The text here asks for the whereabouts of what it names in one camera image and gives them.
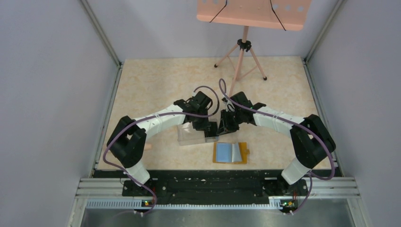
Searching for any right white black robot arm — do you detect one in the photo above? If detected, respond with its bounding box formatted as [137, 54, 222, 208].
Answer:
[218, 92, 336, 195]

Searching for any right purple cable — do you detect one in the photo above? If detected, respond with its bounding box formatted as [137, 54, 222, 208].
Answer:
[218, 78, 336, 215]

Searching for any orange leather card holder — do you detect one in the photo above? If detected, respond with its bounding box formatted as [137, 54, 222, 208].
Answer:
[212, 142, 250, 165]

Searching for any pink music stand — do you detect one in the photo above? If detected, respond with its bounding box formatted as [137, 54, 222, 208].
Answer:
[196, 0, 312, 94]

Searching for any purple cable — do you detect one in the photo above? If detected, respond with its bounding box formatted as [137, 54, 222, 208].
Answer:
[218, 78, 336, 215]
[103, 85, 220, 217]

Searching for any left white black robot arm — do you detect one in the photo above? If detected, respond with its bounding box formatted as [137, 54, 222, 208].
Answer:
[106, 91, 212, 195]

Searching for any wooden handle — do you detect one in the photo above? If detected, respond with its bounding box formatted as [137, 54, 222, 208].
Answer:
[144, 143, 152, 150]

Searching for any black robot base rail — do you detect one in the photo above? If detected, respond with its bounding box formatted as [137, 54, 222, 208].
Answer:
[93, 168, 342, 206]

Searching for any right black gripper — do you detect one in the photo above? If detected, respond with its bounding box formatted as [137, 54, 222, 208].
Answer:
[217, 109, 244, 136]

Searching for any clear plastic card box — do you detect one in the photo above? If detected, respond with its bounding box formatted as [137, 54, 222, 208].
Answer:
[177, 119, 219, 146]

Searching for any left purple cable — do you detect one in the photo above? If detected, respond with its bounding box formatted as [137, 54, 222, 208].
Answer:
[103, 85, 220, 217]

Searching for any white slotted cable duct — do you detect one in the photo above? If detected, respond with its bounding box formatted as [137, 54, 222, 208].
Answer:
[86, 199, 284, 210]

